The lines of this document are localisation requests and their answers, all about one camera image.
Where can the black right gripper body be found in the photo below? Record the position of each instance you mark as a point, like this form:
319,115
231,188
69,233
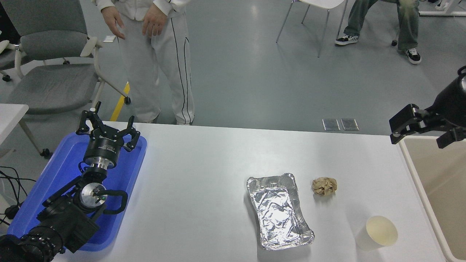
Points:
451,105

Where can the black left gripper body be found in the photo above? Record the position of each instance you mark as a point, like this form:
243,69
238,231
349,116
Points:
103,147

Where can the white paper cup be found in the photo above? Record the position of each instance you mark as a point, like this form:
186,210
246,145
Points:
380,231

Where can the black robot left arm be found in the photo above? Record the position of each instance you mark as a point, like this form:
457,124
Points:
62,222

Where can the person's right hand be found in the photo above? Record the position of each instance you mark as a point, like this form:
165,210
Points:
113,20

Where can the person's left hand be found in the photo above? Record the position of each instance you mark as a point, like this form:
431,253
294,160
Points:
153,22

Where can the blue plastic tray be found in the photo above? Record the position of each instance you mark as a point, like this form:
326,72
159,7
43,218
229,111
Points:
60,165

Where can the large pale bin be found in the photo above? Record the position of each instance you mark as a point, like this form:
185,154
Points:
444,189

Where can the metal floor socket plate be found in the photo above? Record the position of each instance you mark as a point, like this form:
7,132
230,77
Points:
350,124
331,124

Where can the grey office chair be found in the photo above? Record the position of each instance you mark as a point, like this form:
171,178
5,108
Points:
54,83
7,60

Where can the person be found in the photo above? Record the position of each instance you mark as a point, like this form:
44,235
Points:
156,65
404,22

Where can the white side table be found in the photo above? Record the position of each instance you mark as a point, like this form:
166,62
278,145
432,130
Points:
11,116

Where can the white paper slip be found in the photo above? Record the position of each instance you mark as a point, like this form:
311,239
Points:
108,39

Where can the white background table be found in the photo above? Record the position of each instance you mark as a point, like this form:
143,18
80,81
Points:
447,12

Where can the crumpled tan paper ball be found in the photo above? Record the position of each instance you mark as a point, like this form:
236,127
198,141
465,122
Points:
324,186

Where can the white metal-legged chair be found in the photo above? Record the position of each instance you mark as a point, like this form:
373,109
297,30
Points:
324,3

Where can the aluminium foil tray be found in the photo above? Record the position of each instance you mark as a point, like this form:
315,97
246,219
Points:
278,211

